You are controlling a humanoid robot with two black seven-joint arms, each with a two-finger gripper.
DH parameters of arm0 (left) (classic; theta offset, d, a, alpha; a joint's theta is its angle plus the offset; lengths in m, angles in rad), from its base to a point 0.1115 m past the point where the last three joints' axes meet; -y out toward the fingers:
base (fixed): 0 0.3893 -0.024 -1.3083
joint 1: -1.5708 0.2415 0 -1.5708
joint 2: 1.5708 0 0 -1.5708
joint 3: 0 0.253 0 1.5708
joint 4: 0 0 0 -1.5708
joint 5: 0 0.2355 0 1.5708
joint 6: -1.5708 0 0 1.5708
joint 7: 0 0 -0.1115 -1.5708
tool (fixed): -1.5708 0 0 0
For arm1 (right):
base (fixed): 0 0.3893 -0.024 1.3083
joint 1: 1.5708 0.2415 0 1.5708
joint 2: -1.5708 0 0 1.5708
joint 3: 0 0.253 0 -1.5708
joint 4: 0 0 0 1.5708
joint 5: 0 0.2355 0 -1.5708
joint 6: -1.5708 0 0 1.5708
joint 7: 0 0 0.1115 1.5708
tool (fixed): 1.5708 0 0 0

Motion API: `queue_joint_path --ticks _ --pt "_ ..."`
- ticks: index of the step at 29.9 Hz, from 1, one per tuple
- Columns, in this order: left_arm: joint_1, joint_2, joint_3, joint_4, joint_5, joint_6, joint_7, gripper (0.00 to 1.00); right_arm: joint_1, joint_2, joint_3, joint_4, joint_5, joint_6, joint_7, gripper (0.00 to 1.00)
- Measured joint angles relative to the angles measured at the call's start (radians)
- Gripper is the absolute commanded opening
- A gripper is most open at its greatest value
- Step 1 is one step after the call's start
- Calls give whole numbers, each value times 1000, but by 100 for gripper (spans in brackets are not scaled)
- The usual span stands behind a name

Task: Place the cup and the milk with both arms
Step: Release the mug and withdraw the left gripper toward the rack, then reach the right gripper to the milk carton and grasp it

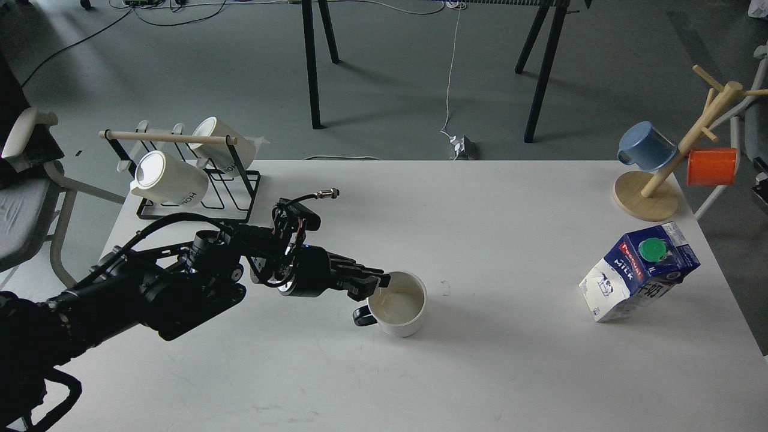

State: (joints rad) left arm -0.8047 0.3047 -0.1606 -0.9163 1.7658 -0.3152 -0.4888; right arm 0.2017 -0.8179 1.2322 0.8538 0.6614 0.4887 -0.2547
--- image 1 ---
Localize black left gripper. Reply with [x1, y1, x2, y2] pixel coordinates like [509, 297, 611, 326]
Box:
[277, 245, 391, 302]

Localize white mug with black handle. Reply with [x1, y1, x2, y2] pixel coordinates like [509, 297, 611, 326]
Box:
[353, 271, 428, 337]

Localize blue white milk carton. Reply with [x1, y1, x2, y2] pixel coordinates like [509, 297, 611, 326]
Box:
[578, 221, 700, 323]

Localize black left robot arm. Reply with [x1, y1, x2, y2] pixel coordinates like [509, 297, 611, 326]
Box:
[1, 188, 391, 431]

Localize grey power strip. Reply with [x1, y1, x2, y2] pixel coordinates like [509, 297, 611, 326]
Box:
[449, 135, 478, 161]

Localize white mug rear on rack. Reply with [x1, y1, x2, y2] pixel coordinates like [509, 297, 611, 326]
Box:
[191, 116, 247, 174]

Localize white mug on rack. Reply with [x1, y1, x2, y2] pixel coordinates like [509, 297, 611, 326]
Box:
[191, 116, 247, 174]
[130, 150, 209, 207]

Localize white mug front on rack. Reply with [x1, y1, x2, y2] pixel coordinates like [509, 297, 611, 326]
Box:
[130, 150, 209, 207]

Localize black table legs left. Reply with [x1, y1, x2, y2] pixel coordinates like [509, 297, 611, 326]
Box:
[300, 1, 340, 130]

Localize black table legs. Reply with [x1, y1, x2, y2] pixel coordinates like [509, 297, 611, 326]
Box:
[515, 1, 570, 144]
[300, 1, 340, 130]

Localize black table legs right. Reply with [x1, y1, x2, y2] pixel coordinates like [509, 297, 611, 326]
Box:
[515, 1, 570, 144]

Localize wooden mug tree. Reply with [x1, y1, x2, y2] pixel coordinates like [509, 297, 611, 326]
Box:
[612, 58, 766, 221]

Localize blue mug on tree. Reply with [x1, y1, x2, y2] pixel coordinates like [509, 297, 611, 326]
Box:
[617, 121, 677, 172]

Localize grey office chair left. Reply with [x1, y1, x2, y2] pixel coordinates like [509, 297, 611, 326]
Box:
[1, 107, 125, 287]

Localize orange mug on tree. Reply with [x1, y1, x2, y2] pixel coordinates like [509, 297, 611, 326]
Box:
[686, 148, 737, 187]

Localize white power cable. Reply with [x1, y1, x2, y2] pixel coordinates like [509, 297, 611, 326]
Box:
[439, 0, 466, 145]

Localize black wire mug rack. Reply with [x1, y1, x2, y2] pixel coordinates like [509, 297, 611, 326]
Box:
[99, 124, 261, 222]

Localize black floor cable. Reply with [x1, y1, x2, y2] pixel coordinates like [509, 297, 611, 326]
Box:
[19, 0, 229, 86]

